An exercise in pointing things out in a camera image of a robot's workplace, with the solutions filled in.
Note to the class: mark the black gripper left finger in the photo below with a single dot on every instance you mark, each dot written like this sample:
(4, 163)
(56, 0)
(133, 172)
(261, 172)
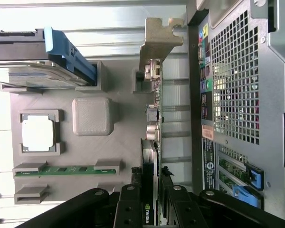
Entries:
(128, 202)

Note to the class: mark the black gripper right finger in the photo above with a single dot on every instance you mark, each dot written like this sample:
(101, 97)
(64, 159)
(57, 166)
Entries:
(180, 204)

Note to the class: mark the grey printed parts rack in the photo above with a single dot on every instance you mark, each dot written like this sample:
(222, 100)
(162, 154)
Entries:
(123, 142)

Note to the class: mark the green RAM stick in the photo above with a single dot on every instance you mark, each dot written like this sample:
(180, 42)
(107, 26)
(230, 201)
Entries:
(69, 170)

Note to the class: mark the blue card retention latch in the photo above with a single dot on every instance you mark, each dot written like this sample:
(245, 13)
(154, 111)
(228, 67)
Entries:
(248, 197)

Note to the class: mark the silver CPU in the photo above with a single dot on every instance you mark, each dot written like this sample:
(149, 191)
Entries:
(38, 133)

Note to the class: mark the open black PC case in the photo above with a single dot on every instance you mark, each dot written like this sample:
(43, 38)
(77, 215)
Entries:
(270, 95)

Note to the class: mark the hard disk with blue carrier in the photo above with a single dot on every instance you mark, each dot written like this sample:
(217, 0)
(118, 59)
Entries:
(26, 47)

